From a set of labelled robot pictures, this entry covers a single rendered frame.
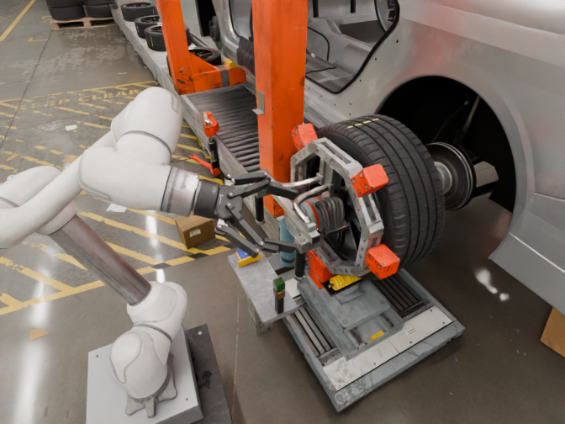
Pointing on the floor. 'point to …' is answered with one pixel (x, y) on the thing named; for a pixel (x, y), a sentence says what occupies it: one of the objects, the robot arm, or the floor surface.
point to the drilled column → (257, 320)
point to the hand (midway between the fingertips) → (290, 219)
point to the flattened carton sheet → (555, 332)
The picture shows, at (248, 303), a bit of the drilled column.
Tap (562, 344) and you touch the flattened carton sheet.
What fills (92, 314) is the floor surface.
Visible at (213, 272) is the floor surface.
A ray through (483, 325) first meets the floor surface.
